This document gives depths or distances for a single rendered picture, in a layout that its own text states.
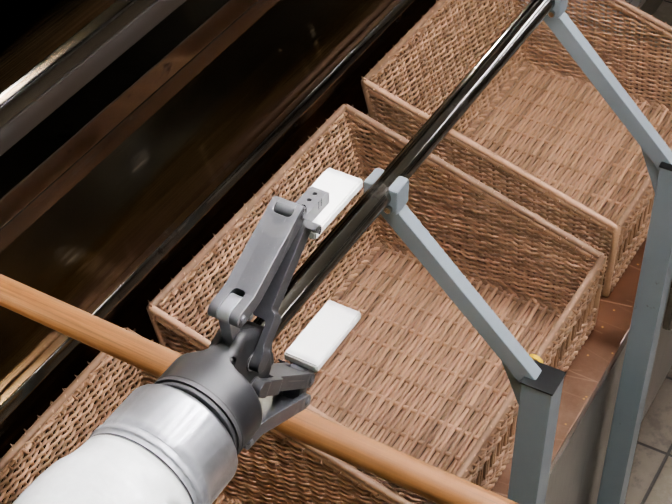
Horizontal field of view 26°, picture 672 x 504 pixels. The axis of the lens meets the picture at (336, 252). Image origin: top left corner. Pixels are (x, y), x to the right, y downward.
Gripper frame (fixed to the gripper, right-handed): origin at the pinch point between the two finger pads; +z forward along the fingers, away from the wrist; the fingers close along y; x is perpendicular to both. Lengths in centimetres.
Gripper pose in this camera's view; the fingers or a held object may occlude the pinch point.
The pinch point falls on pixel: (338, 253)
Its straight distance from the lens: 111.6
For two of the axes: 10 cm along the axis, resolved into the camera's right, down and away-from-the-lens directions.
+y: 0.0, 7.4, 6.7
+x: 8.7, 3.3, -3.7
